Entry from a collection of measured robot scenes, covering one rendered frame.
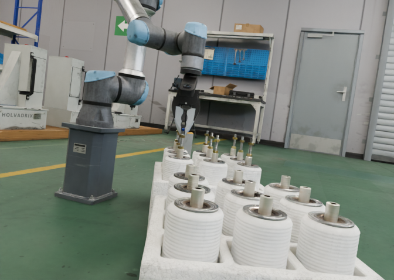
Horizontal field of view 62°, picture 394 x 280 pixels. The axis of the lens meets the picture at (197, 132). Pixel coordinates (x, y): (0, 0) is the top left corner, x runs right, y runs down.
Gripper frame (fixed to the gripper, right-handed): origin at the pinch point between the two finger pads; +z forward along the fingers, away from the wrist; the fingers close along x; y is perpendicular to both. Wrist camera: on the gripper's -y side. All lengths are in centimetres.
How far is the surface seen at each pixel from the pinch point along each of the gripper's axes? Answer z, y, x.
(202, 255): 16, -58, -11
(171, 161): 10.1, -3.8, 2.0
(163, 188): 18.3, -7.7, 2.9
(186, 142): 7.2, 38.2, 1.3
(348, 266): 15, -54, -34
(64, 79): -22, 221, 147
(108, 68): -76, 577, 224
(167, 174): 14.7, -3.3, 2.9
